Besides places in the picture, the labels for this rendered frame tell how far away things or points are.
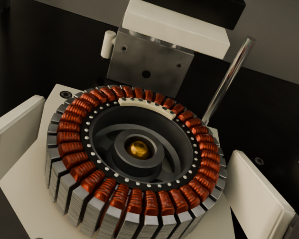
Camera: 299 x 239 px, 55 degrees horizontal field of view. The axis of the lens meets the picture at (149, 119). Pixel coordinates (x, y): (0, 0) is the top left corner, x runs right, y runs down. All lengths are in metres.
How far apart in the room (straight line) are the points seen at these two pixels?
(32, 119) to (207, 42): 0.11
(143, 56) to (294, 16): 0.22
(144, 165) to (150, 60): 0.14
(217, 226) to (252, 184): 0.04
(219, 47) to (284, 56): 0.29
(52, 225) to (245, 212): 0.11
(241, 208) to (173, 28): 0.11
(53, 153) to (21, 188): 0.04
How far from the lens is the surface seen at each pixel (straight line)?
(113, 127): 0.21
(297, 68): 0.47
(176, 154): 0.20
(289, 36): 0.44
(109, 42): 0.29
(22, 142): 0.17
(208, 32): 0.17
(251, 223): 0.17
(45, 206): 0.18
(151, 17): 0.16
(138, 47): 0.28
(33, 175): 0.19
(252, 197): 0.17
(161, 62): 0.28
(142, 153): 0.18
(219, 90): 0.24
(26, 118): 0.16
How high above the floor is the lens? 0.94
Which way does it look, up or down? 39 degrees down
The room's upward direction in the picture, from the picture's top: 22 degrees clockwise
